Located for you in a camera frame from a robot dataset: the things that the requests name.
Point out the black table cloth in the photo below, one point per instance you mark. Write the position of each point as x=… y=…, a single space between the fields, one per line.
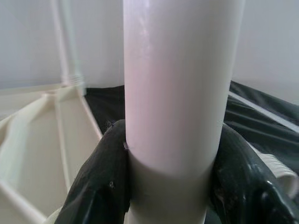
x=257 y=121

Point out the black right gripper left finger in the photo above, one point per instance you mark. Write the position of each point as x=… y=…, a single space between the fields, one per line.
x=98 y=177

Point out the cream plastic table top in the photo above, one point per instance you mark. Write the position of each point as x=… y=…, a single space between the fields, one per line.
x=35 y=140

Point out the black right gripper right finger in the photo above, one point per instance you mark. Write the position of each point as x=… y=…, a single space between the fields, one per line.
x=245 y=182

